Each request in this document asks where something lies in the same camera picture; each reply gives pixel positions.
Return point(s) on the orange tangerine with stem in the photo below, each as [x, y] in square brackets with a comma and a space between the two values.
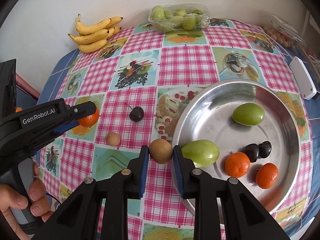
[237, 165]

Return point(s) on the plastic tray of green plums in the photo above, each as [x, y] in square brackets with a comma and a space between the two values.
[173, 17]

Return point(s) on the heart shaped dark cherry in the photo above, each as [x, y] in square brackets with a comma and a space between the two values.
[265, 149]

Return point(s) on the brown round longan fruit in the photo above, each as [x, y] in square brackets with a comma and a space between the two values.
[113, 139]

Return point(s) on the dark cherry with stem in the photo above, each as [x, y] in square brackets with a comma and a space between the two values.
[136, 114]

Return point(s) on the bare left hand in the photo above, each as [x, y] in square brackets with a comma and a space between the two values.
[39, 208]

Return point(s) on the checkered fruit print tablecloth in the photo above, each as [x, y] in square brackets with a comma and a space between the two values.
[162, 73]

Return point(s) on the yellow banana bunch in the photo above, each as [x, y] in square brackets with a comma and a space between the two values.
[94, 37]

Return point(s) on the blue tablecloth underneath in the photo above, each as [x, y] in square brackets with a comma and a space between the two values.
[52, 86]

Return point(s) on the clear box of small fruits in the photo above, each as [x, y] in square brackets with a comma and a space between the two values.
[285, 34]

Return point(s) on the green mango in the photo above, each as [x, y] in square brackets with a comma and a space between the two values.
[248, 114]
[202, 152]

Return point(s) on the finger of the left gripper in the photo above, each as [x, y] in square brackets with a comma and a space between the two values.
[66, 127]
[81, 110]

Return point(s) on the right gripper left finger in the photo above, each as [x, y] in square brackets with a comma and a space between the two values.
[139, 168]

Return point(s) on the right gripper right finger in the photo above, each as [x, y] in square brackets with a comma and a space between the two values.
[183, 168]

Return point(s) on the white rectangular device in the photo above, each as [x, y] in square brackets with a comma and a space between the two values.
[303, 79]

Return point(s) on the silver metal bowl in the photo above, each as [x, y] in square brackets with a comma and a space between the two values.
[209, 117]

